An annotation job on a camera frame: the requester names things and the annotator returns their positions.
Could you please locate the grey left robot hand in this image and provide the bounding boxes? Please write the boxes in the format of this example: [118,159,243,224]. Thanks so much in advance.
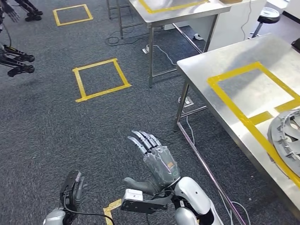
[70,176,88,215]

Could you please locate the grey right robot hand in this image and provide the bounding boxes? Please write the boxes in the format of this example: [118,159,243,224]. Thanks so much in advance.
[124,130,181,195]

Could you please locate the grey plastic wheel hubcap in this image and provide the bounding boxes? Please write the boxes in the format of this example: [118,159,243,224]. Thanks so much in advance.
[267,108,300,178]

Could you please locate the steel workbench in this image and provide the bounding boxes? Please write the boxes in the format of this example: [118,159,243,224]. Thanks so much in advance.
[173,33,300,218]

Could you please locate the yellow floor tape square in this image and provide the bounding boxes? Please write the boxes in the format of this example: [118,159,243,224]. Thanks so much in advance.
[72,58,133,104]
[52,3,93,27]
[103,198,122,225]

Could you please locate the white power strip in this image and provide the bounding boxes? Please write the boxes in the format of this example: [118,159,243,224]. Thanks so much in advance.
[178,96,194,108]
[142,44,156,55]

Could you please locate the steel table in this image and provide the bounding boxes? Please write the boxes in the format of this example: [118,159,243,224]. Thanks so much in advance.
[106,0,231,89]

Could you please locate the black robot legs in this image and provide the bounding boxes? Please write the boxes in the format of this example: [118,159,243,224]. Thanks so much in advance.
[0,0,44,23]
[0,45,35,78]

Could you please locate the yellow table tape outline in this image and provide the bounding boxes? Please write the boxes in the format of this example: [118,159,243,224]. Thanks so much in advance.
[138,0,209,15]

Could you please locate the white side table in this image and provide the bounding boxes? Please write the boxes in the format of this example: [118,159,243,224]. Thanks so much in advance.
[164,0,268,52]

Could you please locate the shiny topped round stool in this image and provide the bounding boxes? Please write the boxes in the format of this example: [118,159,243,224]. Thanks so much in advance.
[249,7,280,39]

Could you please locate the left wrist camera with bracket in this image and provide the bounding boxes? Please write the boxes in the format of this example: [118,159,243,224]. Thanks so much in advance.
[60,170,81,207]

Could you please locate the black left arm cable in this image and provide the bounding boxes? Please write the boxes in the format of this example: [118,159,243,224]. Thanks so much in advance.
[63,192,115,225]

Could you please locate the white floor cable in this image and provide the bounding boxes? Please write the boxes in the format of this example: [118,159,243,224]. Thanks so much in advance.
[185,116,195,146]
[153,45,176,67]

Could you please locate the black floor cable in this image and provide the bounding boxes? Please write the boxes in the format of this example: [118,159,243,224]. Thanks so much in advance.
[106,29,150,47]

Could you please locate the thin black table cable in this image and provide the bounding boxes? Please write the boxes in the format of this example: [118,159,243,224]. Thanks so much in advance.
[240,0,253,41]

